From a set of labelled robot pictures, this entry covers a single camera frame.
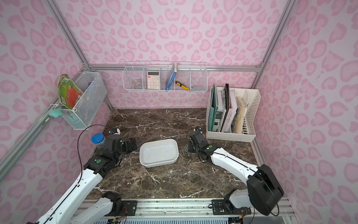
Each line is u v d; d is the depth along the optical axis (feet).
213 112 2.65
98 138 2.77
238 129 3.04
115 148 1.89
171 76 2.89
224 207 2.12
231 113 2.88
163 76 3.28
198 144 2.07
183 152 3.05
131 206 2.41
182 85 3.21
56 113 2.05
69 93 2.41
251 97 3.29
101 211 1.86
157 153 3.06
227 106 2.59
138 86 3.12
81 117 2.36
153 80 3.12
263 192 1.34
